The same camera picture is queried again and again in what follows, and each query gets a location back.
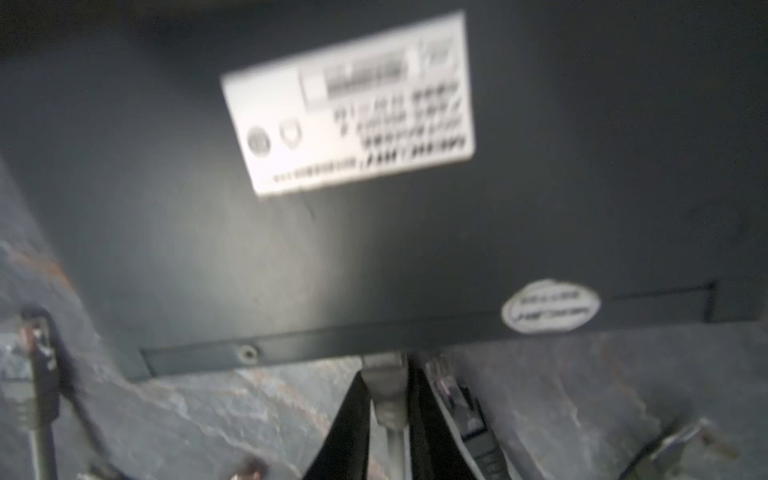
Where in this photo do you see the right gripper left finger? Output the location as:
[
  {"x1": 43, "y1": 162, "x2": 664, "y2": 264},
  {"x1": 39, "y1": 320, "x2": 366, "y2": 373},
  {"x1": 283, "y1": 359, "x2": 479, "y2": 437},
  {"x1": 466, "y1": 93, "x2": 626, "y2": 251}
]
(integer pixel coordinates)
[{"x1": 303, "y1": 371, "x2": 371, "y2": 480}]

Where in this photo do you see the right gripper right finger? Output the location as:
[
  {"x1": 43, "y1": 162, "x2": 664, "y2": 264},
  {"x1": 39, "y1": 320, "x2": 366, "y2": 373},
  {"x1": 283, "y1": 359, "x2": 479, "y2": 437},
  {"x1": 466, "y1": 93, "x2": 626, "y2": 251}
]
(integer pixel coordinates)
[{"x1": 407, "y1": 360, "x2": 475, "y2": 480}]

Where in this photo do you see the black ethernet cable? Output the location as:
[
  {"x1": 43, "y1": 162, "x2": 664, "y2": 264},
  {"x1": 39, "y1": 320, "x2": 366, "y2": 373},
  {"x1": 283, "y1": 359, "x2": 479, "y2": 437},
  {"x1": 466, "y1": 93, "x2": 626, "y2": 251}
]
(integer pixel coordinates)
[{"x1": 427, "y1": 355, "x2": 511, "y2": 480}]

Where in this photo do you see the grey ethernet cable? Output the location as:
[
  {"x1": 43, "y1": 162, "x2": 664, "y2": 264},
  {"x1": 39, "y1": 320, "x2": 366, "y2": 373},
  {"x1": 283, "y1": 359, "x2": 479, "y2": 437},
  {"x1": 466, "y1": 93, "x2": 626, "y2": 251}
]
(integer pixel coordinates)
[
  {"x1": 359, "y1": 352, "x2": 412, "y2": 480},
  {"x1": 617, "y1": 416, "x2": 742, "y2": 480}
]

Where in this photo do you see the red ethernet cable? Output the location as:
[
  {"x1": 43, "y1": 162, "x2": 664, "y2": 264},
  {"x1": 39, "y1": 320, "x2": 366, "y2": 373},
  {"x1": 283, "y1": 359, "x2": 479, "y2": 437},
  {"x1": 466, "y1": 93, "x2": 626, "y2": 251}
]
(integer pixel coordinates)
[{"x1": 230, "y1": 457, "x2": 271, "y2": 480}]

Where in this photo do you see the large black network switch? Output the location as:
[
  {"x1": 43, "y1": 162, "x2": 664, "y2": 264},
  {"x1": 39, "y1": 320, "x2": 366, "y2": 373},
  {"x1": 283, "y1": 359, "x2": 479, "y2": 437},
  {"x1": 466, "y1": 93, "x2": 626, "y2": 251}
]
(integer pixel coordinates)
[{"x1": 1, "y1": 1, "x2": 767, "y2": 381}]

